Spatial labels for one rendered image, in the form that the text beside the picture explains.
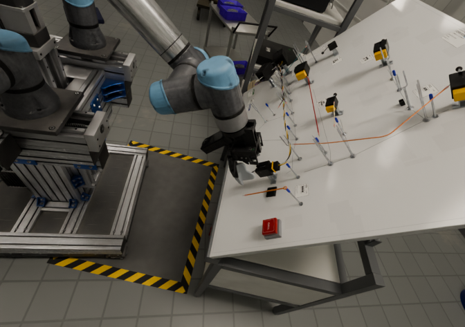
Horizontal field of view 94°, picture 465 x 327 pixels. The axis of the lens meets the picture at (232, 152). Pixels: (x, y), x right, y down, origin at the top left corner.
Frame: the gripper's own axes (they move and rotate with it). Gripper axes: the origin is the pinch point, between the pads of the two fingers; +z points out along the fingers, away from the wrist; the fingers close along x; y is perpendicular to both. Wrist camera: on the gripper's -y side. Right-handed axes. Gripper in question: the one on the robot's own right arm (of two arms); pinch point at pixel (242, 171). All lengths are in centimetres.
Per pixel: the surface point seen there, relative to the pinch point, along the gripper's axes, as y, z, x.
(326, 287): 28, 60, -15
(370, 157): 36.6, 5.7, 12.9
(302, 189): 17.4, 14.6, 4.8
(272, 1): -5, -15, 108
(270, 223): 8.2, 15.1, -9.0
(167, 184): -102, 92, 43
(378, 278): 44, 46, -11
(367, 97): 38, 5, 42
